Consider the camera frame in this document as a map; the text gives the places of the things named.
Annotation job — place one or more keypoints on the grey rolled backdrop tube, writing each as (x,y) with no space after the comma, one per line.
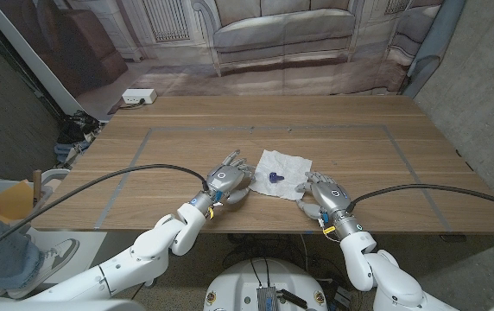
(432,47)

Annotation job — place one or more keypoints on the white power strip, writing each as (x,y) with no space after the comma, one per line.
(139,95)

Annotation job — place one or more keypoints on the white diagonal frame beam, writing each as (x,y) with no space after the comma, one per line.
(27,52)

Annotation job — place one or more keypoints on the orange folder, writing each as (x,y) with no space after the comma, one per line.
(11,203)

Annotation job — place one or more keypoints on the grey white sneaker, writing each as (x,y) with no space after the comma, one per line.
(55,261)

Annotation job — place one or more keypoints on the white plastic bin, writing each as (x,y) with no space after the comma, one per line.
(57,175)

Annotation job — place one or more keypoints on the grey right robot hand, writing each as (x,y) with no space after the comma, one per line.
(331,196)

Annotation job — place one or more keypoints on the white tissue paper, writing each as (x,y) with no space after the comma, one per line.
(292,168)

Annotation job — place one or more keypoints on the grey finned electronics module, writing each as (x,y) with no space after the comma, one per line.
(267,299)

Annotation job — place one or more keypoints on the pile of dark bags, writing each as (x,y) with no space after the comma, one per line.
(74,129)

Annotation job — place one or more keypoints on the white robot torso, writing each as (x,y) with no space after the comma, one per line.
(238,281)

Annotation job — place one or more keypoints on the printed sofa room backdrop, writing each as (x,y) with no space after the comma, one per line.
(273,65)

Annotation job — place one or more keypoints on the purple plastic nut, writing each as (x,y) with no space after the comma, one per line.
(275,177)

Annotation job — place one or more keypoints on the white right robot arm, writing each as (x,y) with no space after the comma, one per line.
(385,281)

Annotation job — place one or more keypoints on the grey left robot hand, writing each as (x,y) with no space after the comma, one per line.
(225,179)

